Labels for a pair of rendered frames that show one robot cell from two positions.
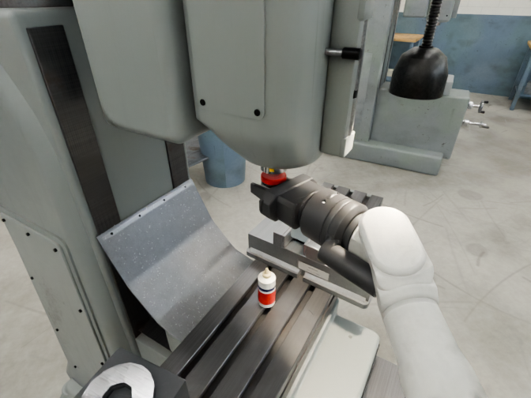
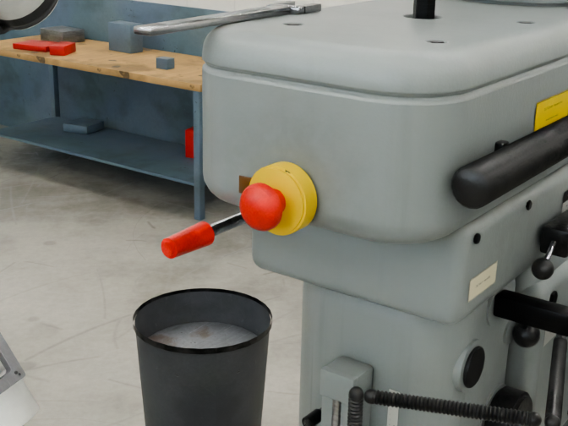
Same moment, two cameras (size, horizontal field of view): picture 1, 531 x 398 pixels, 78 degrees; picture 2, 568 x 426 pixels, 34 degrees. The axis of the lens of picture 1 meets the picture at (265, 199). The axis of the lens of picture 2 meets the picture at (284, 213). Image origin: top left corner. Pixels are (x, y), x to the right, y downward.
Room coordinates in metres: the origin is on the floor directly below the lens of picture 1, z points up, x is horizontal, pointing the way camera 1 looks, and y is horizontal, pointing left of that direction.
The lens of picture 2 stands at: (0.48, -0.95, 2.01)
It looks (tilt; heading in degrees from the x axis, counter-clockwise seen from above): 19 degrees down; 95
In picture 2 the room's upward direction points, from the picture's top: 1 degrees clockwise
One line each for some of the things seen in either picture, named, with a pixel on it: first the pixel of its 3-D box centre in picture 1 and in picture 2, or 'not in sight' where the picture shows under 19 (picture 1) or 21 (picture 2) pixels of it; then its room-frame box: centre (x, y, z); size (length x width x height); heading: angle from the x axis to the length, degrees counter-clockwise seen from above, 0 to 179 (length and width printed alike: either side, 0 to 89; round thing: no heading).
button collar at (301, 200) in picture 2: not in sight; (281, 198); (0.41, -0.21, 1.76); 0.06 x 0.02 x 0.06; 149
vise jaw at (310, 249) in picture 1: (324, 240); not in sight; (0.65, -0.15, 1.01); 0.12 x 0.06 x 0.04; 147
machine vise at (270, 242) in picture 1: (314, 247); not in sight; (0.66, -0.13, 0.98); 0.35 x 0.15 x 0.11; 57
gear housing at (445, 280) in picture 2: not in sight; (428, 207); (0.55, 0.02, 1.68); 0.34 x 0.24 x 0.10; 59
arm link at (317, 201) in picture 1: (310, 209); not in sight; (0.46, -0.07, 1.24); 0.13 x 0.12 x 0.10; 131
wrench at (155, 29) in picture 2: not in sight; (232, 16); (0.35, -0.10, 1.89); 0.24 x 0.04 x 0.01; 61
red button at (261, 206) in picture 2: not in sight; (264, 205); (0.40, -0.23, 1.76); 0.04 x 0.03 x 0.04; 149
